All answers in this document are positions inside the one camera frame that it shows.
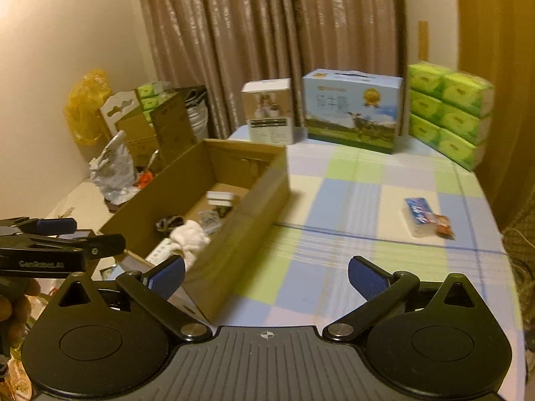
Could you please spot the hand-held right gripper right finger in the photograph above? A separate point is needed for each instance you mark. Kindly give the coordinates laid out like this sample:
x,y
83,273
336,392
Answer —
x,y
370,277

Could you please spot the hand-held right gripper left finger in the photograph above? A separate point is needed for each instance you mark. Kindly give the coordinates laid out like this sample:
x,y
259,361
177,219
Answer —
x,y
167,273

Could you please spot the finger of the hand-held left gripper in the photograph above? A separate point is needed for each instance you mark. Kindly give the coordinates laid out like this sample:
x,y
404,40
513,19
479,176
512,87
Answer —
x,y
54,226
104,245

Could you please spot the white sock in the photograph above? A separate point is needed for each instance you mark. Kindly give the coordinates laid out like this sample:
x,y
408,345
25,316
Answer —
x,y
190,238

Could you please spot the dark round object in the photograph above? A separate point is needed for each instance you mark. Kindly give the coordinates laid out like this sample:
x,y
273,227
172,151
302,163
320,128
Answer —
x,y
169,222

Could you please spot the white cube box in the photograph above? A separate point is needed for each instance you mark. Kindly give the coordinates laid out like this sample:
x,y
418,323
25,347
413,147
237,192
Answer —
x,y
220,197

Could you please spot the large brown cardboard box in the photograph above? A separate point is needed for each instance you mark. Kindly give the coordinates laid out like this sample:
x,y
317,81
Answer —
x,y
250,217

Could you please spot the person's left hand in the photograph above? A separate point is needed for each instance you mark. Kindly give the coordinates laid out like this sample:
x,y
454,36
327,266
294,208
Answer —
x,y
16,309

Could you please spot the blue tissue pack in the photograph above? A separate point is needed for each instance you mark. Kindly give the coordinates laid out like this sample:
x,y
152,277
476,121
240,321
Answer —
x,y
420,217

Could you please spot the silver plastic bag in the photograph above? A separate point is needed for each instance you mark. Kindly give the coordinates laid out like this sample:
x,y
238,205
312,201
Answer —
x,y
113,167

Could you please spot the orange snack packet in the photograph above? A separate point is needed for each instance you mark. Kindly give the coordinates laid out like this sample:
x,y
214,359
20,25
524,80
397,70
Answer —
x,y
444,224

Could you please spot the yellow plastic bag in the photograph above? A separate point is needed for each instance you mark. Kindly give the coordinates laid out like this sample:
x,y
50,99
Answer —
x,y
85,108

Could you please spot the small brown cardboard box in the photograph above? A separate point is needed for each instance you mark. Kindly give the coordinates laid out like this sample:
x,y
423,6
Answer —
x,y
167,129

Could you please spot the white cardboard hanger box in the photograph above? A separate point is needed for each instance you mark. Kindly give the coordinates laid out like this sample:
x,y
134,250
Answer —
x,y
119,108

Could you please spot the green tissue packs in box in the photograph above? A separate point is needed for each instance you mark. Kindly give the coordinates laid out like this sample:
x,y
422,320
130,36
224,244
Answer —
x,y
150,96

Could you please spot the white striped bag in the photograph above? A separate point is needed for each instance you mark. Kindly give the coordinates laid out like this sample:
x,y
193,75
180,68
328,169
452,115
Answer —
x,y
198,119

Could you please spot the blue green carton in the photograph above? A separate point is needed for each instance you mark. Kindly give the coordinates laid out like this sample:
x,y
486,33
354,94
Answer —
x,y
351,108

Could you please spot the stack of green tissue packs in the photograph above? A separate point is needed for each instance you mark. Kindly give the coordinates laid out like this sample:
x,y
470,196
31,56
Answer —
x,y
451,112

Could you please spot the white product box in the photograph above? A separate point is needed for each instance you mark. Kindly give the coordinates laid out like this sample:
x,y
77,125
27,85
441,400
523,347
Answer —
x,y
267,112

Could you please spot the wooden strip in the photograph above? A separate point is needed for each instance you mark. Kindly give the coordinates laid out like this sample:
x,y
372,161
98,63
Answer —
x,y
424,39

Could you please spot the yellow curtain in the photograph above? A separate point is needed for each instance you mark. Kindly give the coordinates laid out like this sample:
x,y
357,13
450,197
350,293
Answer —
x,y
501,50

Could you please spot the brown curtain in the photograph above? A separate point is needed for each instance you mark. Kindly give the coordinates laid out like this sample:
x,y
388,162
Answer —
x,y
271,29

